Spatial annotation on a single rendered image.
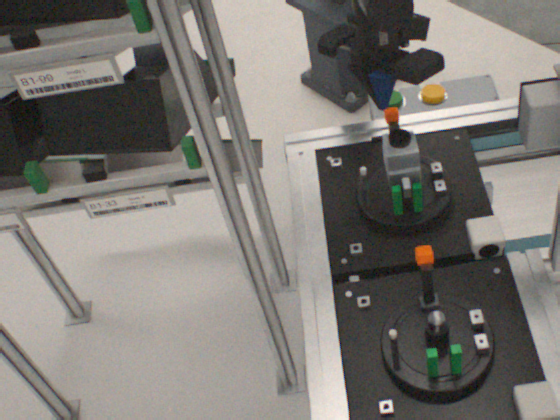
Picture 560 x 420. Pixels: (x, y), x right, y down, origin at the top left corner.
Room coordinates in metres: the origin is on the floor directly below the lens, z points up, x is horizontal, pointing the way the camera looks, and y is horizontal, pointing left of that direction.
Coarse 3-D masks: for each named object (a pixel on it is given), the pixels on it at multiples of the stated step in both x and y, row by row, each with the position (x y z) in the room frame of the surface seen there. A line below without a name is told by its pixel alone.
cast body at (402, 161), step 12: (396, 132) 0.74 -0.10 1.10; (408, 132) 0.73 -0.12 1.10; (384, 144) 0.73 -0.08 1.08; (396, 144) 0.72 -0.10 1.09; (408, 144) 0.72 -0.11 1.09; (384, 156) 0.75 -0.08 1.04; (396, 156) 0.70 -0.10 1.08; (408, 156) 0.70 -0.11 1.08; (396, 168) 0.70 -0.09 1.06; (408, 168) 0.70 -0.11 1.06; (396, 180) 0.70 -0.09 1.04; (408, 180) 0.69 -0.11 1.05; (420, 180) 0.70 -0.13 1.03; (408, 192) 0.68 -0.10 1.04
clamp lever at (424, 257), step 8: (416, 248) 0.56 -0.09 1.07; (424, 248) 0.56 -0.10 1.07; (416, 256) 0.55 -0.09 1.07; (424, 256) 0.54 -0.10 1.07; (432, 256) 0.54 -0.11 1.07; (424, 264) 0.54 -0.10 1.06; (424, 272) 0.52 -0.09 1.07; (432, 272) 0.52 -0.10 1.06; (424, 280) 0.53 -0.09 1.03; (432, 280) 0.53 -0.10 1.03; (424, 288) 0.53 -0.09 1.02; (432, 288) 0.53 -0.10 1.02; (424, 296) 0.52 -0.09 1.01; (432, 296) 0.52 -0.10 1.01
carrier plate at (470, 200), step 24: (432, 144) 0.82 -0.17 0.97; (456, 144) 0.81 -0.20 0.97; (456, 168) 0.76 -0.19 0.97; (336, 192) 0.76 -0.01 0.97; (456, 192) 0.72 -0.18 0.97; (480, 192) 0.71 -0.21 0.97; (336, 216) 0.71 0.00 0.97; (360, 216) 0.71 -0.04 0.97; (456, 216) 0.67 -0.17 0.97; (480, 216) 0.67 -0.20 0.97; (336, 240) 0.67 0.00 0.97; (360, 240) 0.66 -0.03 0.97; (384, 240) 0.65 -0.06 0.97; (408, 240) 0.65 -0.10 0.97; (432, 240) 0.64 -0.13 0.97; (456, 240) 0.63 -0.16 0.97; (336, 264) 0.63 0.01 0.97; (360, 264) 0.62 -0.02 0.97; (384, 264) 0.61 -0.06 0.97; (408, 264) 0.61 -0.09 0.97; (432, 264) 0.61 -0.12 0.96
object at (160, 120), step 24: (168, 72) 0.61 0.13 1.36; (48, 96) 0.60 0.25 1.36; (72, 96) 0.60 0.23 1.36; (96, 96) 0.59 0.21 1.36; (120, 96) 0.59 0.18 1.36; (144, 96) 0.58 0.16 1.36; (168, 96) 0.59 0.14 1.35; (216, 96) 0.71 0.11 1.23; (48, 120) 0.59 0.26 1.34; (72, 120) 0.59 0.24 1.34; (96, 120) 0.58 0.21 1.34; (120, 120) 0.58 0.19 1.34; (144, 120) 0.57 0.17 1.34; (168, 120) 0.57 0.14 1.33; (48, 144) 0.58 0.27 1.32; (72, 144) 0.58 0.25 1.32; (96, 144) 0.57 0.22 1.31; (120, 144) 0.57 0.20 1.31; (144, 144) 0.56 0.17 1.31; (168, 144) 0.56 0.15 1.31
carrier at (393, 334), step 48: (336, 288) 0.59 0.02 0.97; (384, 288) 0.58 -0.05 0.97; (480, 288) 0.55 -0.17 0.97; (384, 336) 0.49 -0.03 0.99; (432, 336) 0.46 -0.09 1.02; (480, 336) 0.46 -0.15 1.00; (528, 336) 0.47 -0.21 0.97; (384, 384) 0.44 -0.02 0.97; (432, 384) 0.42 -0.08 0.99; (480, 384) 0.41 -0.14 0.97; (528, 384) 0.40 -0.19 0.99
